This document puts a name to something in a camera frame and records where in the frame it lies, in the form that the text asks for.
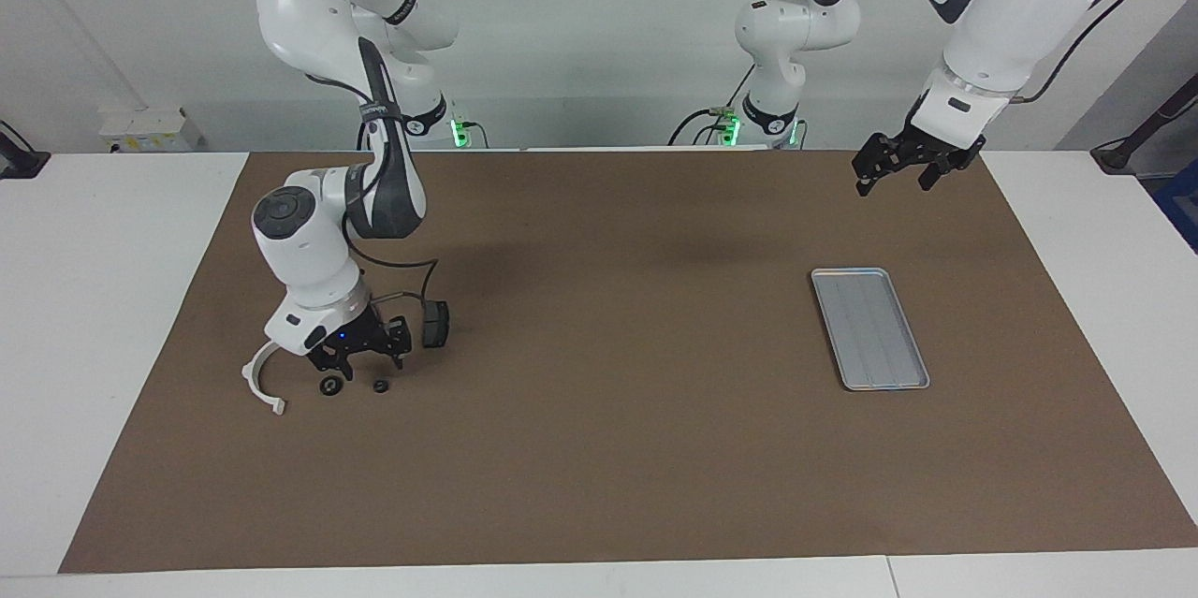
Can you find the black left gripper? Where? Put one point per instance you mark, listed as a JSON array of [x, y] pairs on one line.
[[913, 151]]

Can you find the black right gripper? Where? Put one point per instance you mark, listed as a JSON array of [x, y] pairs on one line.
[[360, 341]]

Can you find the large black bearing gear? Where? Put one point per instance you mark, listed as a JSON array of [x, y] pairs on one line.
[[329, 386]]

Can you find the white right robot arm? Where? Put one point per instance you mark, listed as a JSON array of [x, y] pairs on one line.
[[309, 252]]

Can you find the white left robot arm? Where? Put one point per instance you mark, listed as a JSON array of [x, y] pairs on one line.
[[992, 27]]

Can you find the silver metal tray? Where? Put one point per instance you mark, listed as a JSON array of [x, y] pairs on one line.
[[870, 327]]

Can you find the rectangular grey brake pad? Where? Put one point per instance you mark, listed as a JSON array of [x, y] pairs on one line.
[[436, 331]]

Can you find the brown table mat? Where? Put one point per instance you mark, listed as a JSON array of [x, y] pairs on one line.
[[599, 448]]

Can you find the blue box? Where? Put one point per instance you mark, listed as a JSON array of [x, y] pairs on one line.
[[1181, 205]]

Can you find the white power strip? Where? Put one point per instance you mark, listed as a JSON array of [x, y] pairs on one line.
[[150, 130]]

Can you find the black table clamp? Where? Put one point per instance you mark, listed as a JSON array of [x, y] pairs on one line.
[[19, 163]]

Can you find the white curved plastic bracket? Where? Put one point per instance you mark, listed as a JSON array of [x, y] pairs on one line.
[[251, 383]]

